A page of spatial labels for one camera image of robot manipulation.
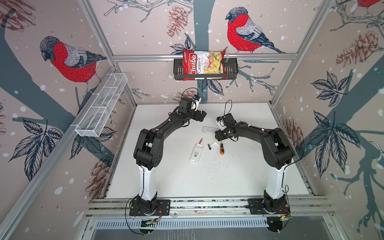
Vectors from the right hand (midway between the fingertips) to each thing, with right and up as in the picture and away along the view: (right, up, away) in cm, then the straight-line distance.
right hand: (218, 137), depth 101 cm
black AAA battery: (-7, -6, -5) cm, 10 cm away
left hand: (-13, +18, -6) cm, 23 cm away
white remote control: (-15, -9, -8) cm, 19 cm away
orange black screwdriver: (+1, -8, -8) cm, 11 cm away
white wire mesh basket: (-67, +11, -29) cm, 74 cm away
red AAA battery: (-13, -3, -2) cm, 13 cm away
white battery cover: (-3, -5, -5) cm, 8 cm away
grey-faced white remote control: (-6, +5, +3) cm, 8 cm away
